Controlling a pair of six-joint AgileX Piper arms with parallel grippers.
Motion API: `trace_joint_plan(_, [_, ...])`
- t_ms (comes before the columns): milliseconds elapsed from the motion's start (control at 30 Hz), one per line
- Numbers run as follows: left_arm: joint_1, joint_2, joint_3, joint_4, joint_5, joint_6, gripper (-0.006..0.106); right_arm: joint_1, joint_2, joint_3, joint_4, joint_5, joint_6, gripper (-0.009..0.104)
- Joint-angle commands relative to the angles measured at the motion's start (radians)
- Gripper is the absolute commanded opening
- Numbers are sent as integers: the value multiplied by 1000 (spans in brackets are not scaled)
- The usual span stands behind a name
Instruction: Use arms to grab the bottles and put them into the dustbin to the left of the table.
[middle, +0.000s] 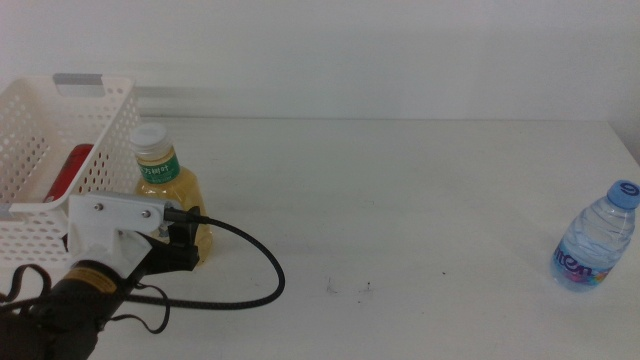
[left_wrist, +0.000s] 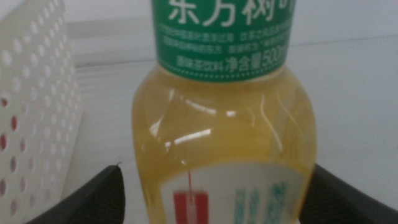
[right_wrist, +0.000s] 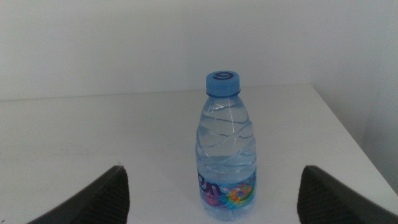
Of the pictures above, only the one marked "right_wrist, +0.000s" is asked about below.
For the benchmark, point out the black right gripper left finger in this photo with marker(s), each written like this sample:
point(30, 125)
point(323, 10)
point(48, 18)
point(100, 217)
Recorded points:
point(99, 202)

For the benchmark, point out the clear water bottle blue cap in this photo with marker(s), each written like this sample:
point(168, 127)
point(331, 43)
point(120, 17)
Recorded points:
point(225, 140)

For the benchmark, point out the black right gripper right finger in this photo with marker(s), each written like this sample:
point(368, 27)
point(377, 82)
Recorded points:
point(329, 202)

